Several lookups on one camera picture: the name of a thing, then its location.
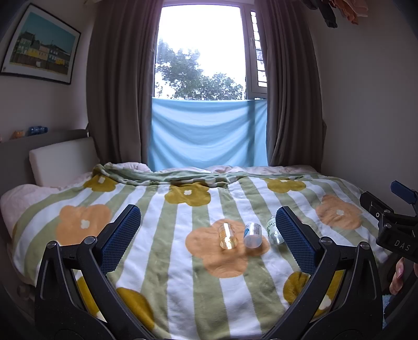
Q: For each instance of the clear cup with blue print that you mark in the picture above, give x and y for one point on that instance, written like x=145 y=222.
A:
x=252 y=236

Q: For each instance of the window frame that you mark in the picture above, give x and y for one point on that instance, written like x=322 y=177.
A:
x=254 y=49

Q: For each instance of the blue water bottle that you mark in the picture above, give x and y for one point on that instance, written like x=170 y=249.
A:
x=37 y=130

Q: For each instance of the grey-brown curtain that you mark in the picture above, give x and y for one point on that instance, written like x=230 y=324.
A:
x=120 y=81
x=294 y=85

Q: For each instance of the peach hanging cloth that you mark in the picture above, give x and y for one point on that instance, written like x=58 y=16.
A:
x=347 y=8

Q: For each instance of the orange figure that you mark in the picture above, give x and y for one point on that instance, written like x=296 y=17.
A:
x=18 y=134

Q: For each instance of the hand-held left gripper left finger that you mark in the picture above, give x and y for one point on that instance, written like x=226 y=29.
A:
x=121 y=237

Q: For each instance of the beige headboard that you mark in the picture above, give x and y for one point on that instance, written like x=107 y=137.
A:
x=29 y=144

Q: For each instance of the clear amber-tinted cup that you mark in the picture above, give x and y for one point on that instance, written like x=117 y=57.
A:
x=227 y=236

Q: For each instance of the white headboard cushion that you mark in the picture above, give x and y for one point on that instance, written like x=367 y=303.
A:
x=62 y=163

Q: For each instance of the pale pink duvet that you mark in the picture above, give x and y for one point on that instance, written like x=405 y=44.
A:
x=228 y=169

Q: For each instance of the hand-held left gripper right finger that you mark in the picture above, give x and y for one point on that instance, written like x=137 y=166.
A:
x=294 y=240

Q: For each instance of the light blue cloth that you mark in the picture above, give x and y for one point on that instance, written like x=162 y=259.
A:
x=207 y=134

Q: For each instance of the framed picture of houses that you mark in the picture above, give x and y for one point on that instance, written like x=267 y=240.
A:
x=40 y=45

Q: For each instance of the person's right hand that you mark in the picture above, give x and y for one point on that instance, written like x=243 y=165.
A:
x=396 y=278

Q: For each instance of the pale pink pillow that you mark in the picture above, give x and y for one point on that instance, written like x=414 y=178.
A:
x=23 y=202

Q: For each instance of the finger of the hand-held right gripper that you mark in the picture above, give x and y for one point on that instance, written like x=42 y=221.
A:
x=403 y=190
x=375 y=206

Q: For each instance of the striped flower blanket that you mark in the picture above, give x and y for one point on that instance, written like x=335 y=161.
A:
x=183 y=248

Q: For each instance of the dark hanging garment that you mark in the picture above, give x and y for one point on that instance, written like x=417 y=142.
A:
x=326 y=13

